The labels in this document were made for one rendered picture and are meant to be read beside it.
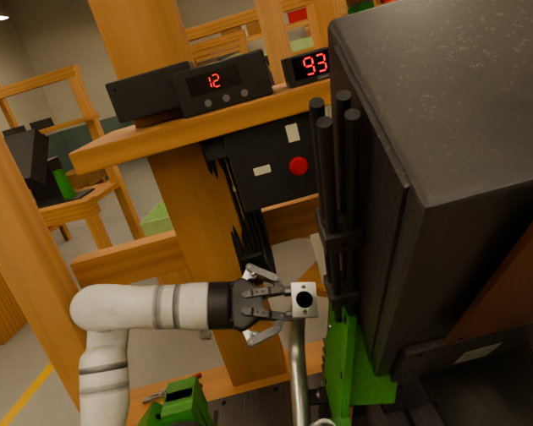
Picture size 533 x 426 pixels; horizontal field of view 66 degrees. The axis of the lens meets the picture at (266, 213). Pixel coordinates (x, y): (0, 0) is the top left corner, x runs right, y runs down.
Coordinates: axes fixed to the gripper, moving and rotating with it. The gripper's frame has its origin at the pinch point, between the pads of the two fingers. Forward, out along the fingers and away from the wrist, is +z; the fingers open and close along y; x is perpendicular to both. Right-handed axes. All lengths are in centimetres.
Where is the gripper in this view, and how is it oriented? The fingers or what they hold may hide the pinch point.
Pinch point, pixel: (296, 303)
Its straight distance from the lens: 68.3
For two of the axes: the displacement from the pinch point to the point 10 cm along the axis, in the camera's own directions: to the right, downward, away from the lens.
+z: 10.0, -0.2, 0.6
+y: -0.4, -9.2, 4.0
